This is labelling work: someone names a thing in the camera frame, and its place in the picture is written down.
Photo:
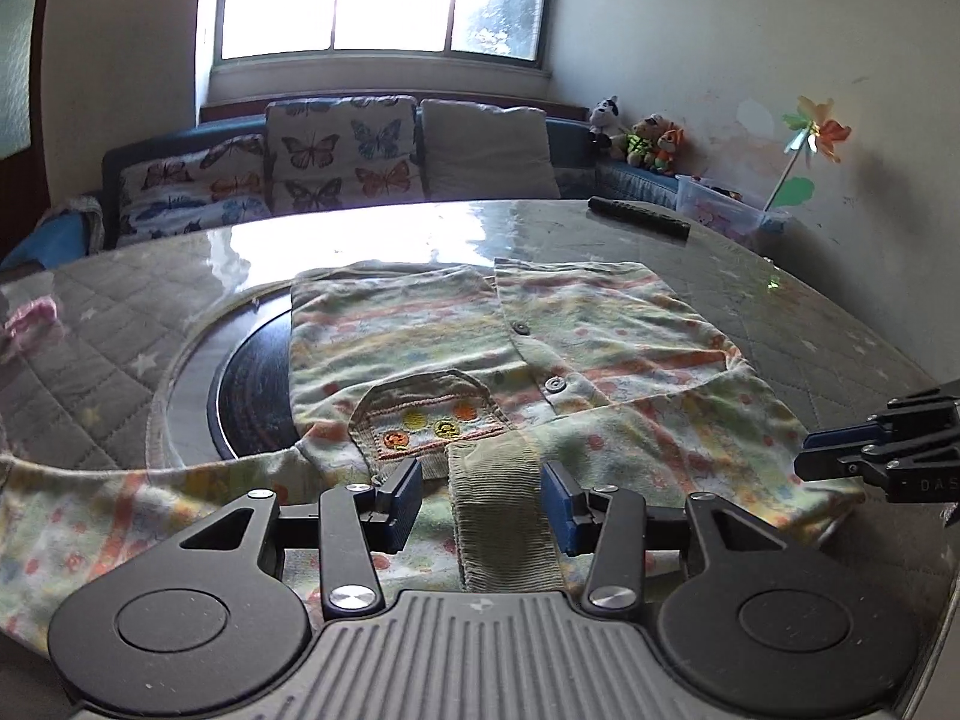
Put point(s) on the black remote control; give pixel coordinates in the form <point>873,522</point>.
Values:
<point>639,218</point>

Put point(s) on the pastel patterned child's garment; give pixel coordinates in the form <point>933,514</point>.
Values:
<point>420,337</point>

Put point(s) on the pink cloth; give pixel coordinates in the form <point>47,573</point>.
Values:
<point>28,319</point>

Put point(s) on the orange plush toys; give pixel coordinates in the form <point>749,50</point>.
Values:
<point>641,146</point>

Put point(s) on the dark blue sofa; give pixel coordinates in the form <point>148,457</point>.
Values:
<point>577,157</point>

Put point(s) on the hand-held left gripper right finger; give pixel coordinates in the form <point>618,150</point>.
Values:
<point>561,510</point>

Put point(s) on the colourful pinwheel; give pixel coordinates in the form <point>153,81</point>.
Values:
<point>821,131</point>

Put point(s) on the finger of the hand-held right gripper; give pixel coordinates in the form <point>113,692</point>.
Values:
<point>840,437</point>
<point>829,465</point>

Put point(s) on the clear plastic storage box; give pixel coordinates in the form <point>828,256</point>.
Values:
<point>716,210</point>

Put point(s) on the window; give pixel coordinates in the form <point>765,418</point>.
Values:
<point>375,0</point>

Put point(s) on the plain beige cushion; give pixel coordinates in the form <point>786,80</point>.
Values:
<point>487,154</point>

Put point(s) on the large butterfly print cushion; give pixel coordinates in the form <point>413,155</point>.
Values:
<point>341,157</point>

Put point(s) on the black round turntable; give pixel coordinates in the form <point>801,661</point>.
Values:
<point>251,382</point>

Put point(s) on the small butterfly print cushion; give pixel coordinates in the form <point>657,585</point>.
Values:
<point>191,191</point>

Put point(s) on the orange plush toy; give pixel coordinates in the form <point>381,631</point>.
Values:
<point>667,150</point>

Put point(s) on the black and white plush toy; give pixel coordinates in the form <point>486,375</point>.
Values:
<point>604,124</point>

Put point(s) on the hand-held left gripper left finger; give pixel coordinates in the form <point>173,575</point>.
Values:
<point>403,504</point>

